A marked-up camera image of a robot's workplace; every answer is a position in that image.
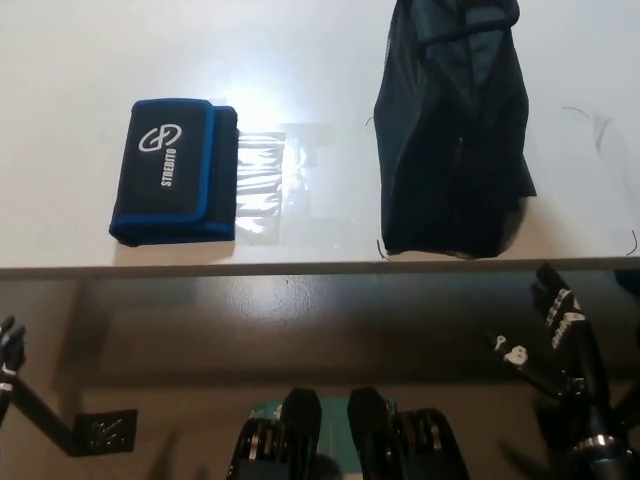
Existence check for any black lunch bag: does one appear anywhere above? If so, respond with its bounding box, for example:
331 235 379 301
373 0 539 261

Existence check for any black blue Strebito pouch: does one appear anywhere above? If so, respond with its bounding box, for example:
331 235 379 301
108 98 241 247

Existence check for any clear tape patch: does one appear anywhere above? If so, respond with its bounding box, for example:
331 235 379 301
233 122 346 250

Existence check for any black tape mark, small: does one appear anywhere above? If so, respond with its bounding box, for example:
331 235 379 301
73 408 139 457

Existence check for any black diagonal bar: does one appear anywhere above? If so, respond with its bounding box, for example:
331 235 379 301
9 374 81 457

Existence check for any robot right hand white black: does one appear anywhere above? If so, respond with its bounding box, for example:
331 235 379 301
487 263 636 446

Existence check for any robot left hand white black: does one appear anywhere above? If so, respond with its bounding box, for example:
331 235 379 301
0 313 27 397

